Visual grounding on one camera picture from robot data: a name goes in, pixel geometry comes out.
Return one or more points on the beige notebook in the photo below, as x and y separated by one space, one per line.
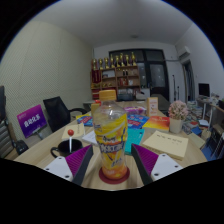
166 145

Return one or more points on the orange book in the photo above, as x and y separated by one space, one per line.
156 123

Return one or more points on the white wall air conditioner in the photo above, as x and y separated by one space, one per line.
183 51

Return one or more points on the yellow-labelled orange-capped drink bottle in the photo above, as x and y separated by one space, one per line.
110 140

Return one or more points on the yellow gift box, red ribbon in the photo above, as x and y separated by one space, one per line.
94 108

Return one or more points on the white book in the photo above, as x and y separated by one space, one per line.
89 138

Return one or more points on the tan upright box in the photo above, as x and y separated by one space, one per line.
152 106

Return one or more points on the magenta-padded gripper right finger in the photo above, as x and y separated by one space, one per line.
165 168

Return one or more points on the black tripod stand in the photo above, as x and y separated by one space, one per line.
173 88

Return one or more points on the blue booklet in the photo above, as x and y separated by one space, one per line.
85 120

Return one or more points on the wooden shelf unit with trophies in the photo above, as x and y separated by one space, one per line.
116 80

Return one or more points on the purple sign board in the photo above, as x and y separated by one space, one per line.
31 120

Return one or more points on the black office chair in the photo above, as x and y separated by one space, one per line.
56 111

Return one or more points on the black computer monitor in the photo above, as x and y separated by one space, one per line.
204 90

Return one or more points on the wooden desk with white legs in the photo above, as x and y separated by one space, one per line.
213 110

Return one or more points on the stack of books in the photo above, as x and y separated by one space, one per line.
195 115

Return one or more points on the pink flowers in white pot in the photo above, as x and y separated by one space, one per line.
178 111

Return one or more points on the pink box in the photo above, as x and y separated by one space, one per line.
135 110

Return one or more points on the black mug with coloured dots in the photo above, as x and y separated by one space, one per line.
63 148

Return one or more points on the blue book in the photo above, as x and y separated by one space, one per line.
138 121

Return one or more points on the grey office chair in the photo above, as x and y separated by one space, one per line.
6 133

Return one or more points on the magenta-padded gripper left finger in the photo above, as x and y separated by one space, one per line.
61 168

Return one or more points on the white stirrer with red ball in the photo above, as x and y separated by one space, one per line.
70 132

